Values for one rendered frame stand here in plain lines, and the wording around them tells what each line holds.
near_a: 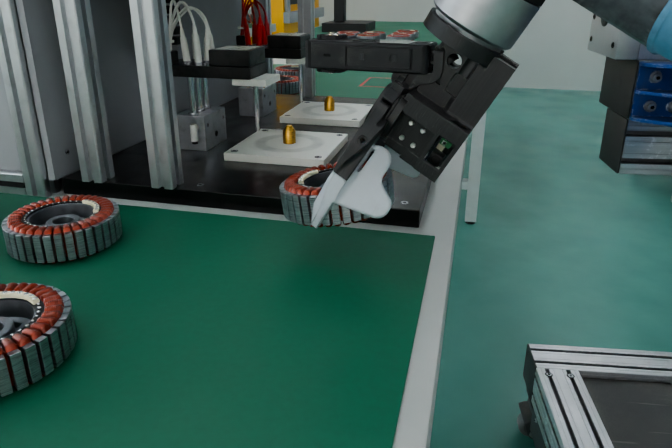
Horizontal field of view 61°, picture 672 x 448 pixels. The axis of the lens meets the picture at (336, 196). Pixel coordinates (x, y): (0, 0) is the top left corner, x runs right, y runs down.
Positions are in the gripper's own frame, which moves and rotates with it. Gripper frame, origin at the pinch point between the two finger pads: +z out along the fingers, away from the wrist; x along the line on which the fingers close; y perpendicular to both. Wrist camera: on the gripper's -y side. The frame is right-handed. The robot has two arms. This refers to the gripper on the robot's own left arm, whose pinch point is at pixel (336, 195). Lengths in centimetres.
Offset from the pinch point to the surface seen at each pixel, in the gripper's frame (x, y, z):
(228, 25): 58, -47, 14
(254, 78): 23.2, -22.5, 5.0
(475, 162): 189, 16, 51
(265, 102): 46, -28, 18
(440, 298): -5.1, 13.6, -0.6
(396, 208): 8.9, 5.4, 1.7
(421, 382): -16.8, 14.6, -1.2
